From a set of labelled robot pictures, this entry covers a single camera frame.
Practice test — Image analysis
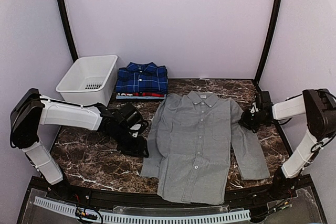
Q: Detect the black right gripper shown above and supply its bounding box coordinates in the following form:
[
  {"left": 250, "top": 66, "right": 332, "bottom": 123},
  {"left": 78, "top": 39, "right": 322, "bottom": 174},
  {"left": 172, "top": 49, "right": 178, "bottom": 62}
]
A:
[{"left": 239, "top": 108, "right": 267, "bottom": 132}]

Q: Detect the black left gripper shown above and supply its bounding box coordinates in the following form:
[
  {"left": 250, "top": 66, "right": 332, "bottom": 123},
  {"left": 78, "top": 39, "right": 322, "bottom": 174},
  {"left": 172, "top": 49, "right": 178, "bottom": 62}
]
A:
[{"left": 112, "top": 124, "right": 149, "bottom": 157}]

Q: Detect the grey long sleeve shirt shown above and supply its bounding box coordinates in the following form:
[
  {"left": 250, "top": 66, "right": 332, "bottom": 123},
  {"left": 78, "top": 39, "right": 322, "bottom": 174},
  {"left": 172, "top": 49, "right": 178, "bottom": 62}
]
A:
[{"left": 141, "top": 91, "right": 270, "bottom": 205}]

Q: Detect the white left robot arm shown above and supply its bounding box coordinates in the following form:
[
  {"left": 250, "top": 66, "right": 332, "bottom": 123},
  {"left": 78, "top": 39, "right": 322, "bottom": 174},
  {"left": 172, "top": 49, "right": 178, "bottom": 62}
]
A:
[{"left": 9, "top": 88, "right": 149, "bottom": 201}]

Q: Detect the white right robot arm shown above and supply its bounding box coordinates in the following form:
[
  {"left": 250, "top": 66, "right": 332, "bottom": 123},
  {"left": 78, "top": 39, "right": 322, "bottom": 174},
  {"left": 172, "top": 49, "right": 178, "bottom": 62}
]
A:
[{"left": 239, "top": 89, "right": 335, "bottom": 200}]

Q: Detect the black red folded shirt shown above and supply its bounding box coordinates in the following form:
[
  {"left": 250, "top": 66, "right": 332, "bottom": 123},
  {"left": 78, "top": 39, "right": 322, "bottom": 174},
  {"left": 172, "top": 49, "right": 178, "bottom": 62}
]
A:
[{"left": 117, "top": 92, "right": 166, "bottom": 98}]

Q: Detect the light blue folded shirt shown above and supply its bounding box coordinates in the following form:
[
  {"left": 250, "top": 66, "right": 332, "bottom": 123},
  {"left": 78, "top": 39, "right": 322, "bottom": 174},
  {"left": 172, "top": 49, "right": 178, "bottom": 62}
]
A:
[{"left": 115, "top": 94, "right": 167, "bottom": 100}]

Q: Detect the blue plaid folded shirt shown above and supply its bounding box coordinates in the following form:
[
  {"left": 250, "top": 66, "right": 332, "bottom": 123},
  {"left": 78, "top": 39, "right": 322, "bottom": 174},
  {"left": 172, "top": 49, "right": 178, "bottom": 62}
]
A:
[{"left": 115, "top": 62, "right": 168, "bottom": 94}]

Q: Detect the white plastic bin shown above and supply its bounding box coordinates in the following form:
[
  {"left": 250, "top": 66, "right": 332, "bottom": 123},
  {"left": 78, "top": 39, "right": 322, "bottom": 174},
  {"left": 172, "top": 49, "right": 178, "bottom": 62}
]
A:
[{"left": 56, "top": 55, "right": 118, "bottom": 106}]

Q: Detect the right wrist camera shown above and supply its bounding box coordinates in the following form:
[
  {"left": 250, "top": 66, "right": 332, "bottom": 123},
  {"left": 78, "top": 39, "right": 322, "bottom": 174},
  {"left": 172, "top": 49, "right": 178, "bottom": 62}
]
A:
[{"left": 250, "top": 91, "right": 273, "bottom": 114}]

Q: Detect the black front rail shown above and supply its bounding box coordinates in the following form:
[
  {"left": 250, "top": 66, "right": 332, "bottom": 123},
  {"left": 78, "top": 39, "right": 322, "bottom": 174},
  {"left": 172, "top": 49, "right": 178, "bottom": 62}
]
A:
[{"left": 31, "top": 175, "right": 313, "bottom": 210}]

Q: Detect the white slotted cable duct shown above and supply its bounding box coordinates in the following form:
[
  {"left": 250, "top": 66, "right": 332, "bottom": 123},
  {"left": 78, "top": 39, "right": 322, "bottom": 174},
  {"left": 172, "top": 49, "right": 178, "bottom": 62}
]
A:
[{"left": 34, "top": 196, "right": 251, "bottom": 223}]

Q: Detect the right black frame post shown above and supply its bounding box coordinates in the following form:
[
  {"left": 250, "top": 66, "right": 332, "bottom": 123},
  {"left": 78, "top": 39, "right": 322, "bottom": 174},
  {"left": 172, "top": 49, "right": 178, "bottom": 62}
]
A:
[{"left": 253, "top": 0, "right": 281, "bottom": 87}]

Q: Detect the black frame post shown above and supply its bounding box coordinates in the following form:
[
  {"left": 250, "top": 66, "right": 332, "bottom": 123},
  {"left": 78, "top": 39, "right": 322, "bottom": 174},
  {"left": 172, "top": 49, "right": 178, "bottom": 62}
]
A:
[
  {"left": 253, "top": 0, "right": 281, "bottom": 87},
  {"left": 57, "top": 0, "right": 79, "bottom": 62}
]

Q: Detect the left black frame post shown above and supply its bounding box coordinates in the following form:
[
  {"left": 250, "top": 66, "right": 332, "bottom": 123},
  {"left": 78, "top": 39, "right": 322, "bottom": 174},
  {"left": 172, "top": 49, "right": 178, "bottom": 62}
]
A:
[{"left": 57, "top": 0, "right": 79, "bottom": 62}]

